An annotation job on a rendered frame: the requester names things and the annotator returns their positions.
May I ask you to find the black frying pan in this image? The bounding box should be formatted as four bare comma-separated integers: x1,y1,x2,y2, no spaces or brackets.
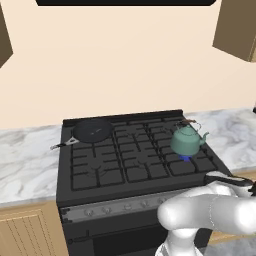
49,118,115,151

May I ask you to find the green kettle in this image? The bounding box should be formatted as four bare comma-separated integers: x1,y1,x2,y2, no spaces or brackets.
169,118,210,158

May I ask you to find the blue burner flame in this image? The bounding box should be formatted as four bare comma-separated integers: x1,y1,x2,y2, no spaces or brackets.
178,154,193,163

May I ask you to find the brown wall cupboard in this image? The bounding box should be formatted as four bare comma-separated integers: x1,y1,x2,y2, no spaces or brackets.
0,3,14,70
212,0,256,64

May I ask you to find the black oven door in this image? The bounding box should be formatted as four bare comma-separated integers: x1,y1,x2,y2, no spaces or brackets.
61,213,214,256

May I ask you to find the black oven door handle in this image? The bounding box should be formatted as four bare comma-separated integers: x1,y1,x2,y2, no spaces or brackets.
67,229,92,245

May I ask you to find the black stove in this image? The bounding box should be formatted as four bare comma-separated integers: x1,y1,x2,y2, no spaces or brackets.
55,109,234,256

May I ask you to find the wooden slatted cupboard door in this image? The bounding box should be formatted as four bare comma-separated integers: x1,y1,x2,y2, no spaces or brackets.
0,207,48,256

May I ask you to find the black range hood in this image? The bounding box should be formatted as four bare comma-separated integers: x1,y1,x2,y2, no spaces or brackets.
34,0,218,7

